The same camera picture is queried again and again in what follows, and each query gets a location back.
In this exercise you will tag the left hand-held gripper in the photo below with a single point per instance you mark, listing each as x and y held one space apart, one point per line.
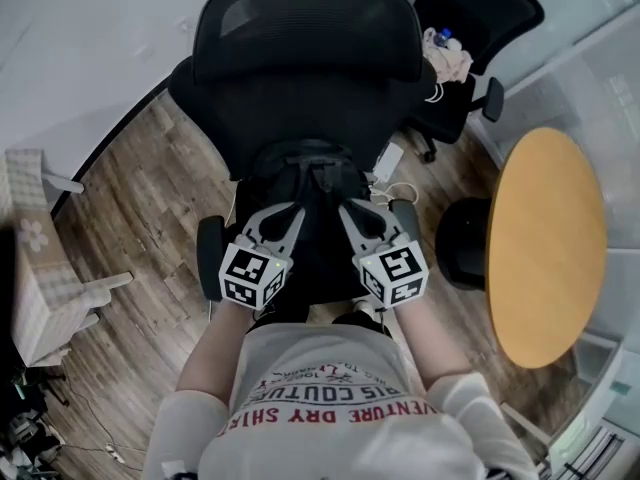
252 273

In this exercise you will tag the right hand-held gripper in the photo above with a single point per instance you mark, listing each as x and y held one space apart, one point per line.
395 273

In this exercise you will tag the black bag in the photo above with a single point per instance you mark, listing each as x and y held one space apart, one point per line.
320 168

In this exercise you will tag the black mesh office chair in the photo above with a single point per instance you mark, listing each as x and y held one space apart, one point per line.
305 93

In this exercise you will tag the person's left forearm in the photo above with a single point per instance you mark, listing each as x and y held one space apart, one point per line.
215 348

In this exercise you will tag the person's right forearm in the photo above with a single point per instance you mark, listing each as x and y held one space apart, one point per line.
422 348

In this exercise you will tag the black office chair with castors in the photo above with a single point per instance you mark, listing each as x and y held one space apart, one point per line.
480 18

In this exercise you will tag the white power adapter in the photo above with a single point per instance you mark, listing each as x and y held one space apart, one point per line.
388 163

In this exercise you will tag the black round table base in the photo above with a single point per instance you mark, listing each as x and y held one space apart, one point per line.
462 243

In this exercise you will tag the round wooden table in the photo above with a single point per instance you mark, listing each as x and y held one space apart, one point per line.
547 248

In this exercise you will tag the beige crumpled cloth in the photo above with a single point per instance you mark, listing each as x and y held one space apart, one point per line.
450 63

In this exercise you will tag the person's white printed shirt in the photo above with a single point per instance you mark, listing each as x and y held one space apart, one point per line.
325 418

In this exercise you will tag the clear bottle with blue cap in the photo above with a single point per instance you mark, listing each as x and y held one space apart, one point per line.
446 38

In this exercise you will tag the beige checked sofa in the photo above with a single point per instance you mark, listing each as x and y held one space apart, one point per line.
40 278

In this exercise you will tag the white floor plug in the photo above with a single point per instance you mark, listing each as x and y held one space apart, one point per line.
115 453

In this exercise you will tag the black equipment clutter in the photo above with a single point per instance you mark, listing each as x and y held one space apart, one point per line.
25 428

